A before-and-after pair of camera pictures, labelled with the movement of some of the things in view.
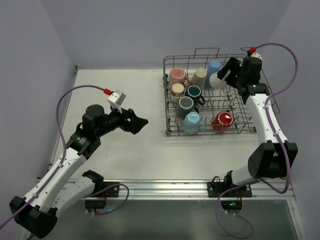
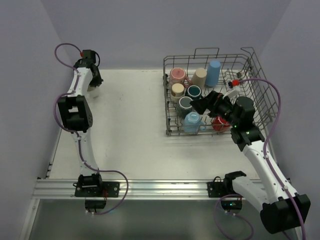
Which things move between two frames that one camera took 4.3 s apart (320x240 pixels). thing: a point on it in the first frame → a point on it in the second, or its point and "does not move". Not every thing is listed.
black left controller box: [95, 203] does not move
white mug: [216, 83] → [95, 93]
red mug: [222, 121] does not move
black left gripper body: [125, 119] → [95, 78]
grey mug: [185, 105] does not move
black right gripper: [236, 72] → [210, 100]
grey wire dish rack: [198, 102] does not move
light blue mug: [193, 124] does not move
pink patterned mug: [178, 75] does not move
